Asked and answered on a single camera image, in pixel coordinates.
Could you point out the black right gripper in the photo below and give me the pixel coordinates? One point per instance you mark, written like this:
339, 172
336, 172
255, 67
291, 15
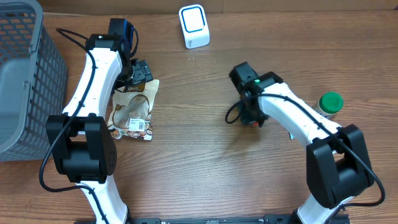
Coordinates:
249, 115

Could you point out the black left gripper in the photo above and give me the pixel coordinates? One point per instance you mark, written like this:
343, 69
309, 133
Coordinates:
142, 73

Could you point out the white brown snack bag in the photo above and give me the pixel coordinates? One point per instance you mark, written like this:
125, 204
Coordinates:
132, 111

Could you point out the green white cup container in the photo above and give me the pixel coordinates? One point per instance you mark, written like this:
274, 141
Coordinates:
329, 104

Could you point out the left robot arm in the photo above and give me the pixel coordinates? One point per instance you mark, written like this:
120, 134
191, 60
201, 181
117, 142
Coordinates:
81, 144

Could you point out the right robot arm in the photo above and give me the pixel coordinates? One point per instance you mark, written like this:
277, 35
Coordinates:
337, 159

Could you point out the white barcode scanner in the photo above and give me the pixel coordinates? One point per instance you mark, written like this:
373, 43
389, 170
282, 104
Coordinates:
194, 26

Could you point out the grey plastic mesh basket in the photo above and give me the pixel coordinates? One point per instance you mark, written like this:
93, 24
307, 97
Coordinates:
33, 80

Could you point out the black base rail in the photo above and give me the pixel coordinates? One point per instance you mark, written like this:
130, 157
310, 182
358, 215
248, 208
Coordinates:
214, 221

